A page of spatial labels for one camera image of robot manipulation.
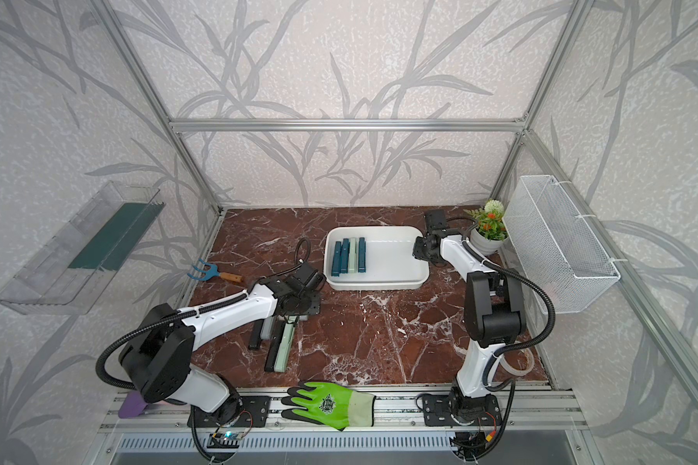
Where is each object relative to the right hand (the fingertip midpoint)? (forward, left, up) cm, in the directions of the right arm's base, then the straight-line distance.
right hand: (421, 250), depth 98 cm
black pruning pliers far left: (-27, +52, -5) cm, 59 cm away
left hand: (-19, +34, -3) cm, 39 cm away
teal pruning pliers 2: (+1, +26, -5) cm, 27 cm away
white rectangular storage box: (0, +10, -6) cm, 12 cm away
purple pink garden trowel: (-44, +80, -7) cm, 92 cm away
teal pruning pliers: (-1, +29, -5) cm, 30 cm away
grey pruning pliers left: (-25, +49, -4) cm, 55 cm away
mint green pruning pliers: (+1, +24, -4) cm, 24 cm away
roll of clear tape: (-37, -23, -6) cm, 44 cm away
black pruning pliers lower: (-26, +46, -5) cm, 53 cm away
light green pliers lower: (-30, +42, -5) cm, 52 cm away
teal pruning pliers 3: (+1, +21, -5) cm, 21 cm away
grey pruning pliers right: (-22, +33, +5) cm, 40 cm away
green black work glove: (-45, +28, -6) cm, 54 cm away
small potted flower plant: (+2, -23, +5) cm, 23 cm away
